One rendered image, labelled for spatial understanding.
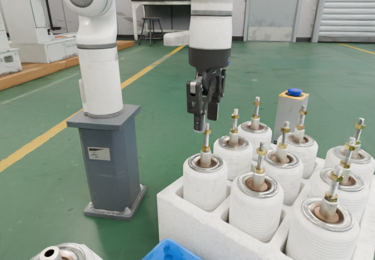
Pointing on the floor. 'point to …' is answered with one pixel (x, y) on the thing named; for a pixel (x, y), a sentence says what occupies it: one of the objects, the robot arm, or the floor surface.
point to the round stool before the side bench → (150, 29)
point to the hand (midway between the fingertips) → (206, 119)
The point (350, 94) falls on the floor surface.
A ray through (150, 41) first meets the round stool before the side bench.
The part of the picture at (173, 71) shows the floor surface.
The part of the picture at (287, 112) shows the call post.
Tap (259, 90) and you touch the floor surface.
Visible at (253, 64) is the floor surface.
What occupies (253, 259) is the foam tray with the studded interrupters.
